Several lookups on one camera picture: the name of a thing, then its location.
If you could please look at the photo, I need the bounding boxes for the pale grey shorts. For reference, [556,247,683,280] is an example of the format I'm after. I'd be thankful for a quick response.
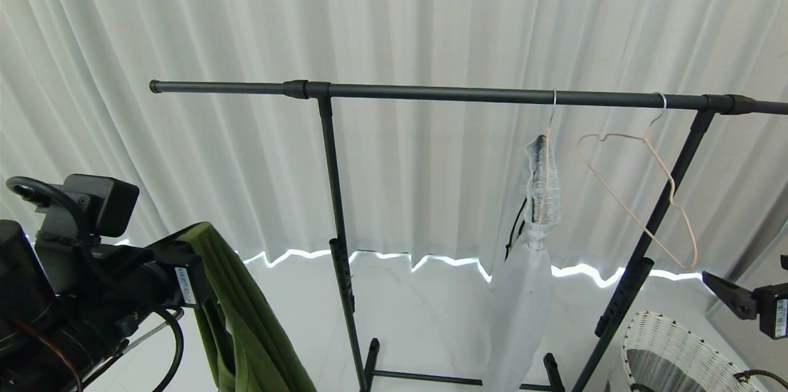
[483,134,562,392]

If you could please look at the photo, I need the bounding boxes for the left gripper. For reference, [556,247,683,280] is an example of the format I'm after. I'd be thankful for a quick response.
[92,238,211,331]

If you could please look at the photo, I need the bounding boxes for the green garment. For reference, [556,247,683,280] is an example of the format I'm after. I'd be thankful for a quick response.
[179,222,318,392]

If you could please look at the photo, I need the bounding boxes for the pink clothes hanger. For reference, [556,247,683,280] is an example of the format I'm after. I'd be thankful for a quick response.
[577,92,699,271]
[534,90,558,225]

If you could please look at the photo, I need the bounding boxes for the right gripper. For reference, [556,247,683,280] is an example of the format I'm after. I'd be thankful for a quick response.
[702,270,788,340]

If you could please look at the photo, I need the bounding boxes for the black clothes rack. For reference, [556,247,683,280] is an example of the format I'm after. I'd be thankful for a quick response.
[150,79,788,392]

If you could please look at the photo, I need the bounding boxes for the black cable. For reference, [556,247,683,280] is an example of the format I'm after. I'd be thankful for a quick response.
[6,175,185,392]

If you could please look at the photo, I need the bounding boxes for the white laundry basket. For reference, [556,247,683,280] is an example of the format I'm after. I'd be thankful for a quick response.
[606,311,788,392]

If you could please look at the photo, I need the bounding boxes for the white curtain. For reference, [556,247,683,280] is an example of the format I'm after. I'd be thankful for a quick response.
[0,0,788,288]

